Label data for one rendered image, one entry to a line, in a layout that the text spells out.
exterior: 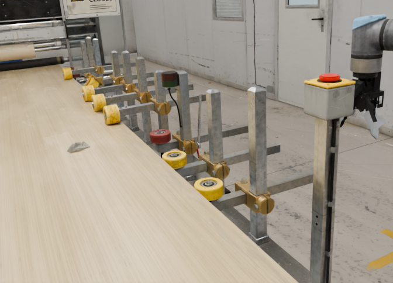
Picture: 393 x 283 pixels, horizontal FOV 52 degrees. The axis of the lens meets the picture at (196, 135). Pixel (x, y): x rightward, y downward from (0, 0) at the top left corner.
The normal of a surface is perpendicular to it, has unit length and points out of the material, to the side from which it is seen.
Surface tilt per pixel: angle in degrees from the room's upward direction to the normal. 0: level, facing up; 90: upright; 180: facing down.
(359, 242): 0
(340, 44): 90
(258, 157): 90
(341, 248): 0
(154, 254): 0
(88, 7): 90
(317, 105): 90
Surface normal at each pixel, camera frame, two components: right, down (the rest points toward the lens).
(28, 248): -0.07, -0.94
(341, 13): -0.89, 0.20
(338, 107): 0.43, 0.27
